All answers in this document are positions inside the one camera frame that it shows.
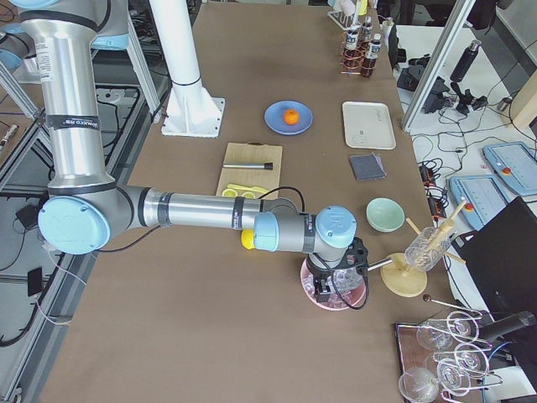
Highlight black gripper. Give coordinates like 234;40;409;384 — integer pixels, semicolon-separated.
305;254;332;303

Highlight orange mandarin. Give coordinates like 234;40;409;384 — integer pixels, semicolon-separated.
283;108;300;126

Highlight blue plate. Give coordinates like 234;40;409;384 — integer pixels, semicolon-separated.
264;100;313;136

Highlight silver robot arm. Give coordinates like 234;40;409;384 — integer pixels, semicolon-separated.
17;1;368;302

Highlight pink bowl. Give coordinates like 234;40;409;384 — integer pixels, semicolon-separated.
300;256;368;311

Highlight clear ice cubes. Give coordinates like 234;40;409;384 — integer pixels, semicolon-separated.
303;268;364;306

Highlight metal ice scoop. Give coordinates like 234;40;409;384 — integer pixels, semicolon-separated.
333;258;393;290

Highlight wooden cup stand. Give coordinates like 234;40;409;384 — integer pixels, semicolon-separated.
380;199;466;297

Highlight yellow lemon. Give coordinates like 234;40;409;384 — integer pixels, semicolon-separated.
241;229;255;250

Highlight green bowl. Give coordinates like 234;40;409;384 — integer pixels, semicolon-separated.
366;197;405;233

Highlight wine glass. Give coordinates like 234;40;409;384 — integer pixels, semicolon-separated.
436;358;471;397
398;367;440;403
416;320;453;351

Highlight clear glass mug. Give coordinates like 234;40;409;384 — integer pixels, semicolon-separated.
404;227;451;272

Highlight yellow plastic knife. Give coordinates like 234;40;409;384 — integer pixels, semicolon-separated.
227;183;269;193

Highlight wooden cutting board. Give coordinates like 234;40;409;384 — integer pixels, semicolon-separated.
216;143;283;196

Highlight grey cloth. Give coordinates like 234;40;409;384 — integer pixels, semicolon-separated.
349;153;386;181

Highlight cream rabbit tray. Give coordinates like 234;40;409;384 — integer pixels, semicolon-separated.
342;101;396;150

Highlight black monitor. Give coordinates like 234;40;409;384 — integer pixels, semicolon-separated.
454;196;536;314

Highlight blue teach pendant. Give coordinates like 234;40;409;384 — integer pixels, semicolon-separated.
449;175;511;231
482;141;536;196

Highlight tea bottle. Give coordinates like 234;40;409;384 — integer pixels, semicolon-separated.
361;34;382;77
360;16;373;47
342;25;360;68

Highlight black water bottle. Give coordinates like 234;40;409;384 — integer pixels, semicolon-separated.
450;39;482;83

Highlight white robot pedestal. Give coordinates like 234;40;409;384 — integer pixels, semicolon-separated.
150;0;225;139

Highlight copper wire bottle rack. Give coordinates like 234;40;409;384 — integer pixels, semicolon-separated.
340;31;381;77

